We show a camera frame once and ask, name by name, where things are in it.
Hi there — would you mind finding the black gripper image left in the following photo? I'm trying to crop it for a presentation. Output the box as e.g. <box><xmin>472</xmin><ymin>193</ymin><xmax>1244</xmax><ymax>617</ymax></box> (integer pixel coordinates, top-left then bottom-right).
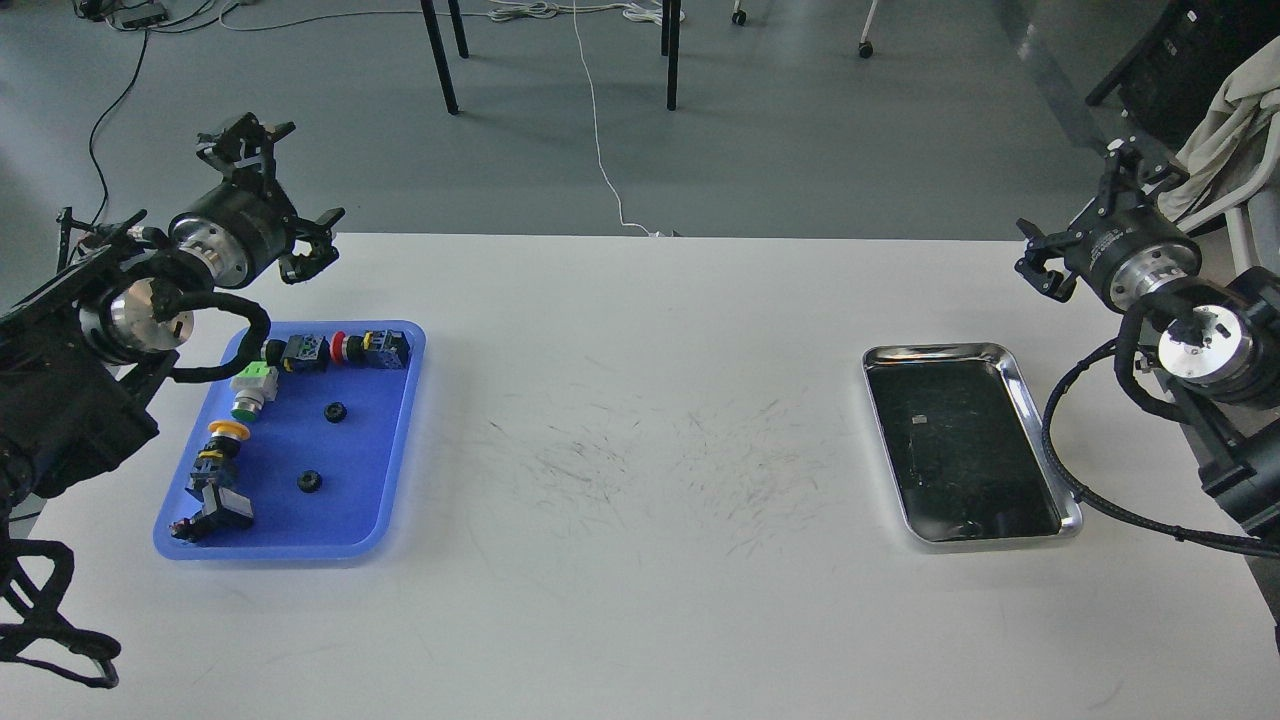
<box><xmin>169</xmin><ymin>113</ymin><xmax>346</xmax><ymax>290</ymax></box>

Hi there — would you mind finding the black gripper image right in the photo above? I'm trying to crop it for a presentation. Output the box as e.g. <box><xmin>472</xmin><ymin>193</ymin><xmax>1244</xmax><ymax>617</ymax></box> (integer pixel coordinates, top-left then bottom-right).
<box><xmin>1014</xmin><ymin>138</ymin><xmax>1202</xmax><ymax>313</ymax></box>

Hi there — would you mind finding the small black gear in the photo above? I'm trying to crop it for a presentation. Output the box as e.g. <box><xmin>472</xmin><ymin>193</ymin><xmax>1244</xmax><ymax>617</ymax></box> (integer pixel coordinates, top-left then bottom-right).
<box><xmin>294</xmin><ymin>470</ymin><xmax>324</xmax><ymax>495</ymax></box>
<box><xmin>323</xmin><ymin>401</ymin><xmax>348</xmax><ymax>424</ymax></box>

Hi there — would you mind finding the blue plastic tray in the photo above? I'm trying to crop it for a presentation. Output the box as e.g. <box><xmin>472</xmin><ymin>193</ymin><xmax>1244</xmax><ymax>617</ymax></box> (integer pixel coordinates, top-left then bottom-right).
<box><xmin>152</xmin><ymin>320</ymin><xmax>428</xmax><ymax>561</ymax></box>

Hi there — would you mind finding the silver metal tray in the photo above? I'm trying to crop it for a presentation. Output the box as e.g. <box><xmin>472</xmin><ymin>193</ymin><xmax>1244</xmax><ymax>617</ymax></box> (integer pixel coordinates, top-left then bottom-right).
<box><xmin>861</xmin><ymin>342</ymin><xmax>1083</xmax><ymax>553</ymax></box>

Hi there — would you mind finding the black cabinet at right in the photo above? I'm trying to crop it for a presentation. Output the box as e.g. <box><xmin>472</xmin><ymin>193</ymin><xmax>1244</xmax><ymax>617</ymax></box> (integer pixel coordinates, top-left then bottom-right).
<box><xmin>1085</xmin><ymin>1</ymin><xmax>1279</xmax><ymax>150</ymax></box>

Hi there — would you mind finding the white green push button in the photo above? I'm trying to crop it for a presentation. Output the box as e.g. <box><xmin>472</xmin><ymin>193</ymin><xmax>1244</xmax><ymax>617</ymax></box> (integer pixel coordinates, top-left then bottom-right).
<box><xmin>230</xmin><ymin>361</ymin><xmax>279</xmax><ymax>423</ymax></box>

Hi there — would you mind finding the red emergency stop button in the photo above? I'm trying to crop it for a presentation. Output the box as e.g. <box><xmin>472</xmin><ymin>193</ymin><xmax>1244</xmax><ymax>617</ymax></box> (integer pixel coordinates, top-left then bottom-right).
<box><xmin>329</xmin><ymin>329</ymin><xmax>412</xmax><ymax>370</ymax></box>

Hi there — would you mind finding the beige cloth on chair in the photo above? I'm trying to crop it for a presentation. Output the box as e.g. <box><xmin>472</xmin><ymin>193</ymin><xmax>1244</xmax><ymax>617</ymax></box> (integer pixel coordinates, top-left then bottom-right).
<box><xmin>1158</xmin><ymin>38</ymin><xmax>1279</xmax><ymax>222</ymax></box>

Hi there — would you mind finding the black power strip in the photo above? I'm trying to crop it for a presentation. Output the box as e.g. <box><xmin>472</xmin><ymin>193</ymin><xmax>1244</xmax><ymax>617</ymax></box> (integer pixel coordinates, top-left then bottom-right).
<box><xmin>108</xmin><ymin>1</ymin><xmax>170</xmax><ymax>31</ymax></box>

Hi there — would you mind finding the black table leg left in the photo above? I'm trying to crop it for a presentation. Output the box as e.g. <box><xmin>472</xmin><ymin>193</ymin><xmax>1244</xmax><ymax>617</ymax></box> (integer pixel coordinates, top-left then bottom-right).
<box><xmin>419</xmin><ymin>0</ymin><xmax>470</xmax><ymax>117</ymax></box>

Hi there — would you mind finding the black table leg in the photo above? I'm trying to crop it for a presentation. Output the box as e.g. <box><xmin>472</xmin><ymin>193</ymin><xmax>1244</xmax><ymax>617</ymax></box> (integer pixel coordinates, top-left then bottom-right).
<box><xmin>419</xmin><ymin>0</ymin><xmax>470</xmax><ymax>117</ymax></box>
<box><xmin>660</xmin><ymin>0</ymin><xmax>684</xmax><ymax>111</ymax></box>

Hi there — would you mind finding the black table leg right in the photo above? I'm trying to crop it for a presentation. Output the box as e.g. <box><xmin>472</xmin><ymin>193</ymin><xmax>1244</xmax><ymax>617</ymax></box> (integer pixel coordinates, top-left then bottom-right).
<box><xmin>660</xmin><ymin>0</ymin><xmax>684</xmax><ymax>111</ymax></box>

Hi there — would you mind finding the green push button switch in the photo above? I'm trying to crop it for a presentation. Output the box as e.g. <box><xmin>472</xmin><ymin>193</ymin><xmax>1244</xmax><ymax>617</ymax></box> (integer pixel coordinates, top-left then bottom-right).
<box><xmin>261</xmin><ymin>334</ymin><xmax>332</xmax><ymax>373</ymax></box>

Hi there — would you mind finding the white chair frame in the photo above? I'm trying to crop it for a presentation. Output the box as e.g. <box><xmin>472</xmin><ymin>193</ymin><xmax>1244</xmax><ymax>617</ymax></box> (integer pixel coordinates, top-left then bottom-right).
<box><xmin>1189</xmin><ymin>170</ymin><xmax>1279</xmax><ymax>282</ymax></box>

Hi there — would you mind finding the black floor cable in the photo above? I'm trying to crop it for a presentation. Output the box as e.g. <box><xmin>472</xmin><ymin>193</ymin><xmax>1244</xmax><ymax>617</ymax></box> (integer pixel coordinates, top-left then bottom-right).
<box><xmin>88</xmin><ymin>0</ymin><xmax>241</xmax><ymax>225</ymax></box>

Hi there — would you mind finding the yellow push button switch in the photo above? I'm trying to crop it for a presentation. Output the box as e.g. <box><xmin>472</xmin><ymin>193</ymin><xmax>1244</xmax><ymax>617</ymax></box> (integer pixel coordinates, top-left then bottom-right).
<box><xmin>186</xmin><ymin>419</ymin><xmax>251</xmax><ymax>498</ymax></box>

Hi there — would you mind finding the black white switch module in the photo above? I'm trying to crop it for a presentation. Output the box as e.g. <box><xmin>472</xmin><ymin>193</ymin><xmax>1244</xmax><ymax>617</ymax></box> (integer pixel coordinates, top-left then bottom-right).
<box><xmin>170</xmin><ymin>484</ymin><xmax>255</xmax><ymax>543</ymax></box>

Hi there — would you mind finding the white floor cable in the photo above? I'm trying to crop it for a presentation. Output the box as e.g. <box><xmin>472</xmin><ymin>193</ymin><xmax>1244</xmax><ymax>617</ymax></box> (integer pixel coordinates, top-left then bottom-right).
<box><xmin>220</xmin><ymin>0</ymin><xmax>691</xmax><ymax>240</ymax></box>

